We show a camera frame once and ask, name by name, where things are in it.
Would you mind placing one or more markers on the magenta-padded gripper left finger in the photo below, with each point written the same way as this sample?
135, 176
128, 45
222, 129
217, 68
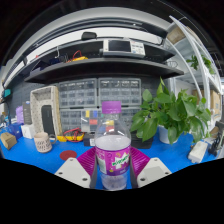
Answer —
73, 171

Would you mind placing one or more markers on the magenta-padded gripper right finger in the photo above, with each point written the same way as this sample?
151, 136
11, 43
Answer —
153, 170

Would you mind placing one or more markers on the purple-capped clear drink bottle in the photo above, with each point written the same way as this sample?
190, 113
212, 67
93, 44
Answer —
112, 156

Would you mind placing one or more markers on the flat round red coaster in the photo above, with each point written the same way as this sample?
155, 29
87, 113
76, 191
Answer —
67, 155

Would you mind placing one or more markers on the yellow multimeter with red leads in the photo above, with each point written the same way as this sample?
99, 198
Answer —
70, 136

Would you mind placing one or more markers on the black box with white label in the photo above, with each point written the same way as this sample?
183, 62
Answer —
89, 140

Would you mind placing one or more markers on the beige patterned mug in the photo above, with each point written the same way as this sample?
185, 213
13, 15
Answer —
42, 142

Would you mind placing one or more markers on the white power adapter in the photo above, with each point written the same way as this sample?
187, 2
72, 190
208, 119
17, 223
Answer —
197, 152

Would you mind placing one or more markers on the clear organizer box coloured parts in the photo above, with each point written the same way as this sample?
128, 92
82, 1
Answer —
90, 120

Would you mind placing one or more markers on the black rectangular speaker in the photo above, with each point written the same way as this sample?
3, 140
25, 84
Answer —
48, 120

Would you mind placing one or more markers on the green plant in white pot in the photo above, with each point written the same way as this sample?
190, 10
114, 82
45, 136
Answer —
170, 113

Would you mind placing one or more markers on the white cardboard box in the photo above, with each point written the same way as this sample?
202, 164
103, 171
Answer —
28, 131

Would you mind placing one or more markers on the blue cardboard box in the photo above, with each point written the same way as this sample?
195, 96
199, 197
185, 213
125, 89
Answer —
15, 130

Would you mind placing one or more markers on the small brown cardboard box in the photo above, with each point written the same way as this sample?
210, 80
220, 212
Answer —
8, 140

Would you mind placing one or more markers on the dark grey flat box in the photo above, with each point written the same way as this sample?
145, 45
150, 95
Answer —
27, 112

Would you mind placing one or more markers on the beige dotted storage tray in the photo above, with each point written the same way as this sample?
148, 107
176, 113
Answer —
36, 106

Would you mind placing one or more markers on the purple plastic bag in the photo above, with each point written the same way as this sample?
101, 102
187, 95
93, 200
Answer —
19, 115

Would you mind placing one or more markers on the teal plastic holder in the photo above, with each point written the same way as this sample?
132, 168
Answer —
6, 92

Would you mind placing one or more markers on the white shelf unit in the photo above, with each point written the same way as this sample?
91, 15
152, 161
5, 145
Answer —
203, 76

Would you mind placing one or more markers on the black workbench shelf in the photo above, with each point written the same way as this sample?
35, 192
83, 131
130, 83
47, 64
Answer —
100, 68

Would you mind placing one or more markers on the white oscilloscope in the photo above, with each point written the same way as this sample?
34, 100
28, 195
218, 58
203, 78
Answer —
121, 47

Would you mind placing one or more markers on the black rounded device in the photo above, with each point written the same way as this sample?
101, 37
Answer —
89, 36

